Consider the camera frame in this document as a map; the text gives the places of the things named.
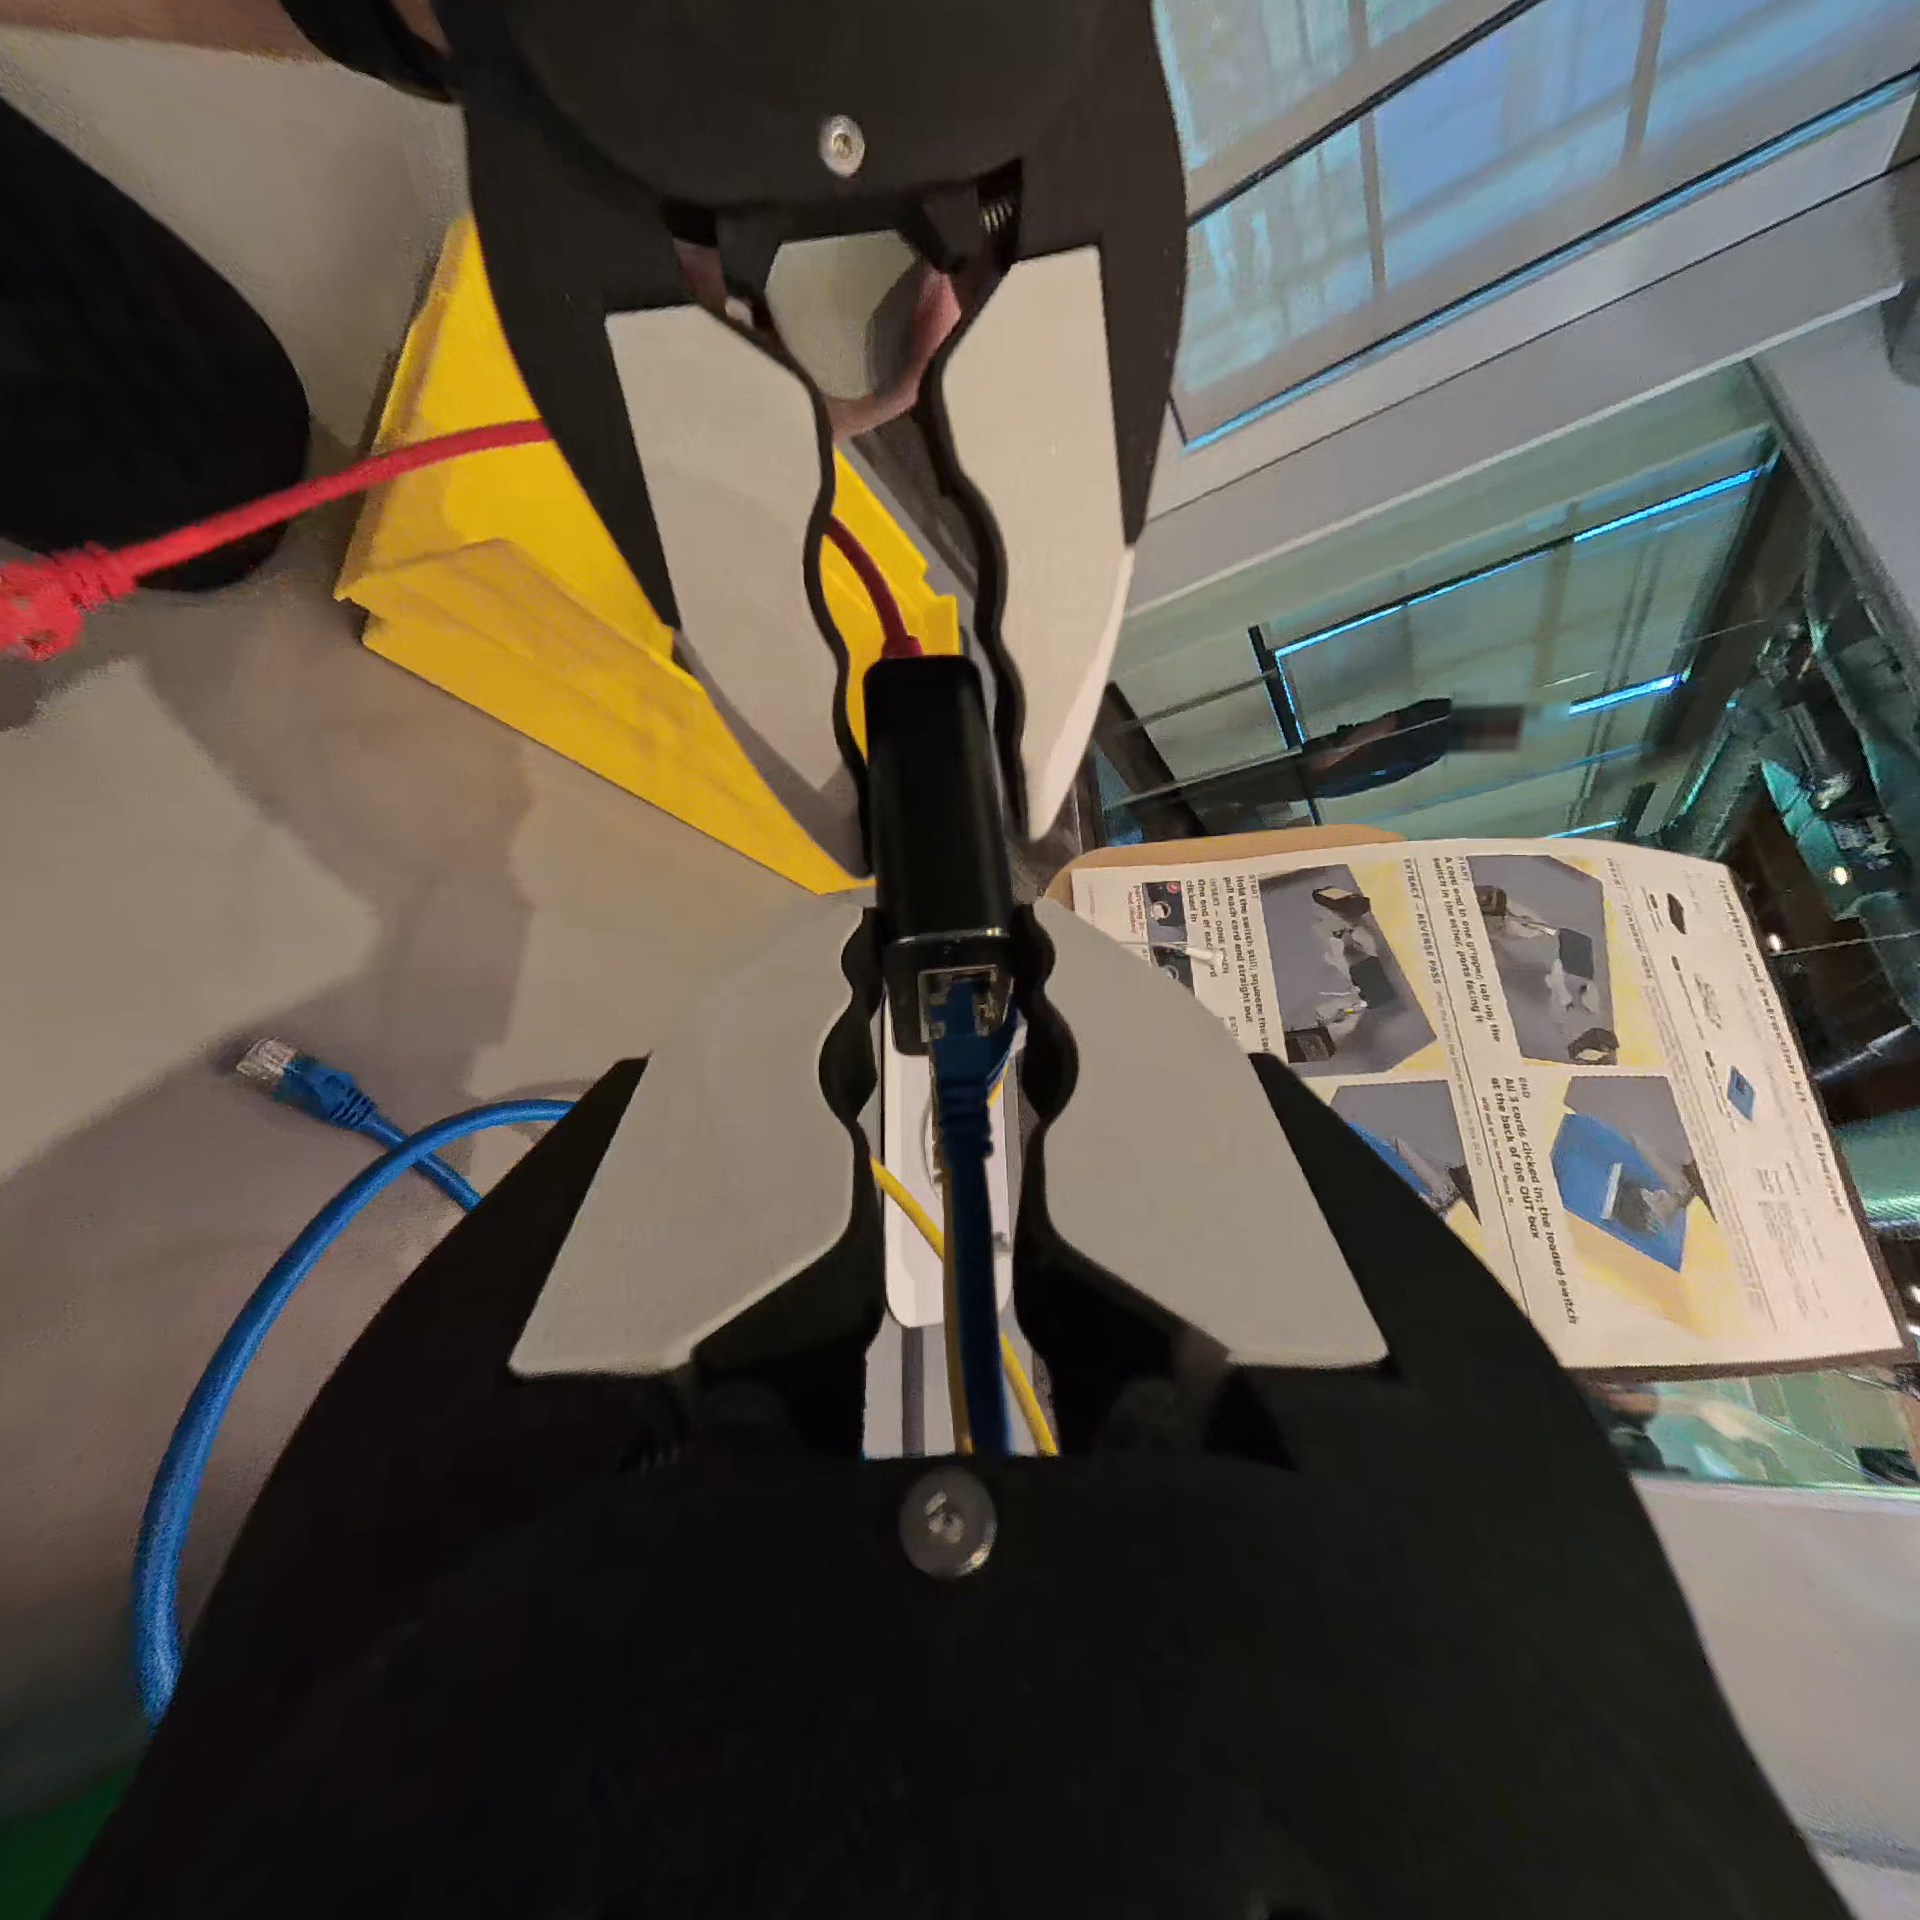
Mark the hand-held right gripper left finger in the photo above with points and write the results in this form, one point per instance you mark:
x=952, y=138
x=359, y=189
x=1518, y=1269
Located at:
x=705, y=1184

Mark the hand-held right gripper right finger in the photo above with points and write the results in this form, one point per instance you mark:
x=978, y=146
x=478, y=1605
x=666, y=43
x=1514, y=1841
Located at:
x=1201, y=1201

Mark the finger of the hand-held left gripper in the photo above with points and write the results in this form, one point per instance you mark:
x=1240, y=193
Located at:
x=734, y=524
x=1058, y=524

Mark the yellow plastic bin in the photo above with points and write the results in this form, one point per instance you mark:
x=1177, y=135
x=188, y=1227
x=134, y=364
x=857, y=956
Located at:
x=494, y=599

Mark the black ethernet coupler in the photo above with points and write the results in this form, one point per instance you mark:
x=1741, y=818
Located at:
x=932, y=810

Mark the person's left hand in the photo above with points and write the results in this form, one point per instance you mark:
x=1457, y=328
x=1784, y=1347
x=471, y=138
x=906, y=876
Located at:
x=914, y=353

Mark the wooden board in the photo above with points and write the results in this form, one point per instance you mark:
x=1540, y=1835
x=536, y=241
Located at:
x=1277, y=839

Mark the printed instruction sheet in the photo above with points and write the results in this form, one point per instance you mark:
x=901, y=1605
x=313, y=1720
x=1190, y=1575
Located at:
x=1650, y=1050

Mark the black textured pad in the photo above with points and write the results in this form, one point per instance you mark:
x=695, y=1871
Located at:
x=135, y=346

